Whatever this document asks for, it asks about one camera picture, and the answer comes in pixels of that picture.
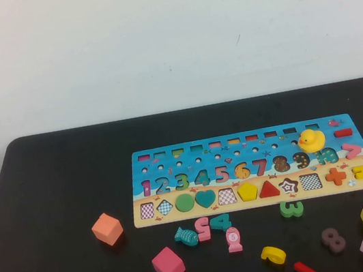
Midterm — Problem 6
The colourful wooden number puzzle board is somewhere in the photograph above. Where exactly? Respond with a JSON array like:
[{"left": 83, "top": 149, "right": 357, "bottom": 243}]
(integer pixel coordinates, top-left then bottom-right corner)
[{"left": 121, "top": 110, "right": 363, "bottom": 230}]

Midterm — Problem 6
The orange foam cube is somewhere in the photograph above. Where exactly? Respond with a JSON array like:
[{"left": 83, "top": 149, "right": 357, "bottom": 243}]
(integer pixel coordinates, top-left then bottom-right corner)
[{"left": 89, "top": 210, "right": 127, "bottom": 250}]

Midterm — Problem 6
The teal number four piece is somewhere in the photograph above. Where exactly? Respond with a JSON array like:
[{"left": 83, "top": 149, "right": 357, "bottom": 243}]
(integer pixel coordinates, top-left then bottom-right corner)
[{"left": 208, "top": 212, "right": 234, "bottom": 234}]

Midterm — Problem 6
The orange plus sign piece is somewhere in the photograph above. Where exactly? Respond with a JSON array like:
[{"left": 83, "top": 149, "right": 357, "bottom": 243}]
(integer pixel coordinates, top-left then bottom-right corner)
[{"left": 323, "top": 166, "right": 349, "bottom": 188}]

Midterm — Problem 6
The red minus sign piece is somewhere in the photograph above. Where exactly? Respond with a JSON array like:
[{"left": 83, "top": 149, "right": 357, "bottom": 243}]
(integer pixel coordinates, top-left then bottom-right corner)
[{"left": 334, "top": 127, "right": 355, "bottom": 139}]

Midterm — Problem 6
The teal heart piece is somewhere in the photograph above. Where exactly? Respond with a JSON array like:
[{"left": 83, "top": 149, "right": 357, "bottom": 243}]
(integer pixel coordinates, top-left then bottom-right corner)
[{"left": 194, "top": 188, "right": 218, "bottom": 211}]

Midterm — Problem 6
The yellow number six piece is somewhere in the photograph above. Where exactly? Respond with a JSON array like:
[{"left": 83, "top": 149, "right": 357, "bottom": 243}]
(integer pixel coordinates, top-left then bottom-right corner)
[{"left": 259, "top": 243, "right": 289, "bottom": 268}]

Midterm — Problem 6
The pink greater-than sign piece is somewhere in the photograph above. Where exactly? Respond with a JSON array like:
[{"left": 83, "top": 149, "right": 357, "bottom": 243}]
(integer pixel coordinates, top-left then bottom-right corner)
[{"left": 340, "top": 141, "right": 363, "bottom": 162}]

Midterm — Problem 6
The brown number eight piece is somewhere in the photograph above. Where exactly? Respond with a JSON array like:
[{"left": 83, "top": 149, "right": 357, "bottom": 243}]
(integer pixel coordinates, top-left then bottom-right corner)
[{"left": 319, "top": 225, "right": 348, "bottom": 255}]

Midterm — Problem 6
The pink number five piece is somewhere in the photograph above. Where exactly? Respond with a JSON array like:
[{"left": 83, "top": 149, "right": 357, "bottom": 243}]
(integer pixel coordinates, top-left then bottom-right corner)
[{"left": 193, "top": 216, "right": 213, "bottom": 243}]

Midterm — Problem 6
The red triangle piece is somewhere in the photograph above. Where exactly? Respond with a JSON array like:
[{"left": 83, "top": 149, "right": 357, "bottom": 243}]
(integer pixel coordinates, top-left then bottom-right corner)
[{"left": 257, "top": 178, "right": 282, "bottom": 200}]

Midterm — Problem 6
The green circle piece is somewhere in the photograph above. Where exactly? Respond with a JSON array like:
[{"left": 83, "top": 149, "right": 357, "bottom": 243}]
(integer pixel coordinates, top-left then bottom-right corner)
[{"left": 173, "top": 192, "right": 197, "bottom": 214}]

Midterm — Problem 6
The teal wooden fish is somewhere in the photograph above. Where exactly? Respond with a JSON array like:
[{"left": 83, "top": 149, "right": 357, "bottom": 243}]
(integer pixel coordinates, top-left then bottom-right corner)
[{"left": 172, "top": 224, "right": 200, "bottom": 250}]

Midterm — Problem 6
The green number three piece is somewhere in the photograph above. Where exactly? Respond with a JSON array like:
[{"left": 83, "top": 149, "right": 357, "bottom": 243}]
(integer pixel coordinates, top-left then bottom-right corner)
[{"left": 278, "top": 198, "right": 306, "bottom": 220}]

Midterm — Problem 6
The magenta foam cube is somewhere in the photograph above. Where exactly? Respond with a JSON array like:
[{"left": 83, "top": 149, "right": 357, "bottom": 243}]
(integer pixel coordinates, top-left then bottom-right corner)
[{"left": 149, "top": 243, "right": 187, "bottom": 272}]

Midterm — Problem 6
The pink wooden fish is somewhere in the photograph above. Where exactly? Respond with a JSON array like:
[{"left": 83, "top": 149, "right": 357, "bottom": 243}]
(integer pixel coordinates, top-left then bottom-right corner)
[{"left": 224, "top": 226, "right": 245, "bottom": 254}]

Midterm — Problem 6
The red number seven piece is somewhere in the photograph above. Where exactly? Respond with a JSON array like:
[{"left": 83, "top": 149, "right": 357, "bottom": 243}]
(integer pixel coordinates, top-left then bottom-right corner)
[{"left": 292, "top": 258, "right": 321, "bottom": 272}]

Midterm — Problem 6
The yellow rubber duck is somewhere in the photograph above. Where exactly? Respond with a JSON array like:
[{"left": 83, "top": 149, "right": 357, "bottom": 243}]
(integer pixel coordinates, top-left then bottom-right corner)
[{"left": 295, "top": 126, "right": 328, "bottom": 155}]

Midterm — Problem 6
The yellow pentagon piece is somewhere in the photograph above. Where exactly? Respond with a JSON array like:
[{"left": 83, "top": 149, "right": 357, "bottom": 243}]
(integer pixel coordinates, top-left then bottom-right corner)
[{"left": 236, "top": 181, "right": 261, "bottom": 203}]

